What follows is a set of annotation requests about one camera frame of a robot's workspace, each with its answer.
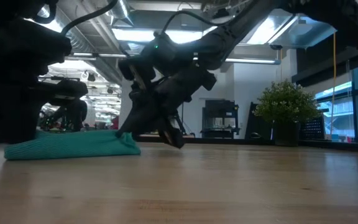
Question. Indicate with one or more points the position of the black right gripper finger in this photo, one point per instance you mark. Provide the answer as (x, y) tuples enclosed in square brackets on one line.
[(151, 130), (145, 112)]

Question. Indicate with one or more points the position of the teal microfiber towel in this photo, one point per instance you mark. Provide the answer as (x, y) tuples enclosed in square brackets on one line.
[(73, 144)]

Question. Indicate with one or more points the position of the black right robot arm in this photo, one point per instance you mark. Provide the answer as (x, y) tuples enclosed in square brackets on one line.
[(228, 37)]

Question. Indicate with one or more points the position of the black equipment cart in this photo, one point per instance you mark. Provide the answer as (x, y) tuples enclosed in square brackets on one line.
[(219, 107)]

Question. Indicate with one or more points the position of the person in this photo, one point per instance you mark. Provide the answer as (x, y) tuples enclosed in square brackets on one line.
[(76, 115)]

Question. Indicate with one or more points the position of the long ceiling light tube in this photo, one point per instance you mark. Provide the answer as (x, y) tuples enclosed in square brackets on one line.
[(250, 61)]

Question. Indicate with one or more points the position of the black leaning panel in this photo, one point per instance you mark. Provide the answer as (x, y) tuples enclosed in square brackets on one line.
[(258, 121)]

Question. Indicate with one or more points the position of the potted green artificial plant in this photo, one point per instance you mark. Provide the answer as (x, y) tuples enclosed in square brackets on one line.
[(286, 102)]

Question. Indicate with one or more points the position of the black perforated crate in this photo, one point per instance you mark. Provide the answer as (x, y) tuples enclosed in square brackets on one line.
[(312, 127)]

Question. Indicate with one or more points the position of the black aluminium table frame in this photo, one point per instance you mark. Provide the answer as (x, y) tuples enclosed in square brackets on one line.
[(213, 140)]

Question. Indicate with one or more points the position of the black security camera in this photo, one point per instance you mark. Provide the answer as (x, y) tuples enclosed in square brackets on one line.
[(276, 47)]

